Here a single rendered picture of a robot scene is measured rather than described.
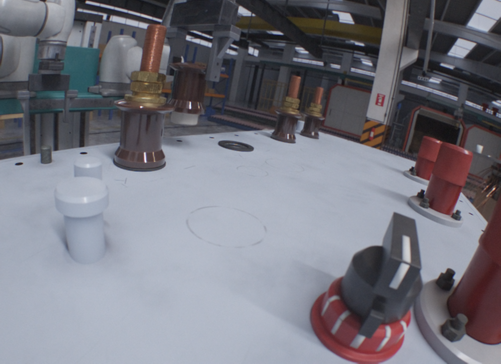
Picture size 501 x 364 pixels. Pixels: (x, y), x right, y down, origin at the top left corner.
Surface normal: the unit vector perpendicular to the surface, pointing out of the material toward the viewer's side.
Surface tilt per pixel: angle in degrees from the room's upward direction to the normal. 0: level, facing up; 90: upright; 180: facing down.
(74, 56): 90
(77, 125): 90
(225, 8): 90
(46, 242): 0
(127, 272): 0
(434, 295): 0
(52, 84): 90
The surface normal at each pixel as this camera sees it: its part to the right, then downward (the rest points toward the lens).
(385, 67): -0.51, 0.18
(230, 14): 0.84, 0.31
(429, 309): 0.18, -0.94
